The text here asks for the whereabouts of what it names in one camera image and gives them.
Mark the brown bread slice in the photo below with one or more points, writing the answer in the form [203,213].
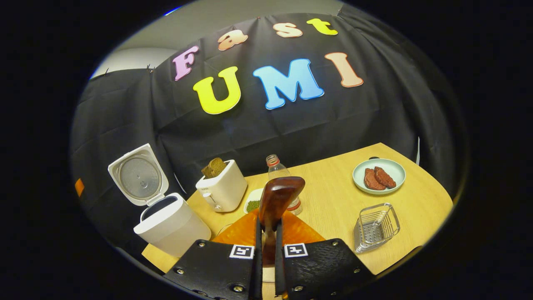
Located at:
[217,166]
[206,172]

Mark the white divided rice dish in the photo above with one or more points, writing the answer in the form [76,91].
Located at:
[252,196]

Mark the clear plastic bottle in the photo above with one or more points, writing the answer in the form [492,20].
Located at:
[277,171]

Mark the white rice cooker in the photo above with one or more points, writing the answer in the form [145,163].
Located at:
[175,229]

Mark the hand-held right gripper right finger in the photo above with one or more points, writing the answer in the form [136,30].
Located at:
[279,266]

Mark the white toaster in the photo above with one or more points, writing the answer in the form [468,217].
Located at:
[227,187]

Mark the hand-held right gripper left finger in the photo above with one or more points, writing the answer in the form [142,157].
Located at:
[258,266]

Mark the brown wooden spoon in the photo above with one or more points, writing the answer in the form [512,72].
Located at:
[279,196]

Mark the light green plate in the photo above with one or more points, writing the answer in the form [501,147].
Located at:
[391,166]

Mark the black backdrop cloth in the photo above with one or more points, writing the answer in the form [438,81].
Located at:
[333,116]

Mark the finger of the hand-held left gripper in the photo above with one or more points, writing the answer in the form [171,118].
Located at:
[79,187]

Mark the red meat slice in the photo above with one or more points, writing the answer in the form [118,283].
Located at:
[371,181]
[386,178]

